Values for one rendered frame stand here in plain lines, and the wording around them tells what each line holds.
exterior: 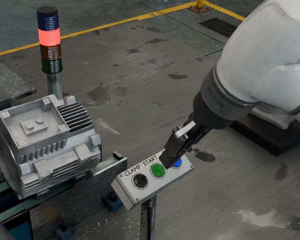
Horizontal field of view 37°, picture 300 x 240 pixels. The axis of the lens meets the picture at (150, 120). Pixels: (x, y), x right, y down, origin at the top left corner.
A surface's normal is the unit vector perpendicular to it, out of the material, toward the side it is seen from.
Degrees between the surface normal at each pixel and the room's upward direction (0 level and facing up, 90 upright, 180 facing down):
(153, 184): 29
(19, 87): 0
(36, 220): 90
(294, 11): 33
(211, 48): 0
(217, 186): 0
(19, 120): 23
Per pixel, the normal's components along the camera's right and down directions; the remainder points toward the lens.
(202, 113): -0.72, 0.38
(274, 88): -0.37, 0.72
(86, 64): 0.05, -0.82
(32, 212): 0.68, 0.44
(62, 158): 0.29, -0.57
